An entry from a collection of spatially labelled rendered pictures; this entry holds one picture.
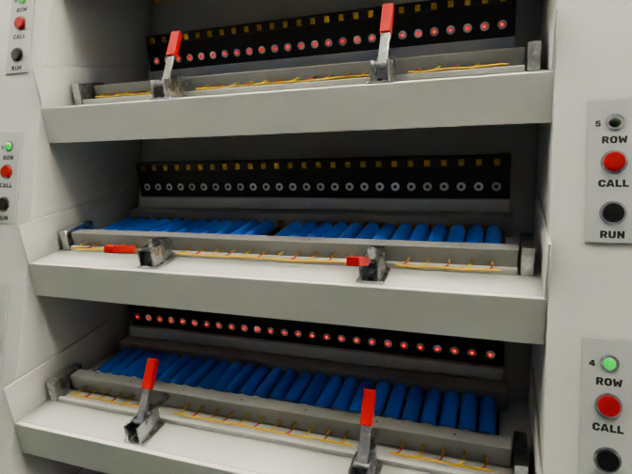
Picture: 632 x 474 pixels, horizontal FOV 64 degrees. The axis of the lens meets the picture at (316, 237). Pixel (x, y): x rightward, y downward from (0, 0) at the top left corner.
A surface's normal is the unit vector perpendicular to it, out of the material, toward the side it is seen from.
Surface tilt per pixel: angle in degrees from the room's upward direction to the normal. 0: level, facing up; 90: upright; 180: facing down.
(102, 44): 90
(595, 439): 90
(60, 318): 90
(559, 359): 90
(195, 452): 22
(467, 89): 112
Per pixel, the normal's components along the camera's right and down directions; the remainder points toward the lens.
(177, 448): -0.07, -0.95
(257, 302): -0.34, 0.31
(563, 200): -0.34, -0.07
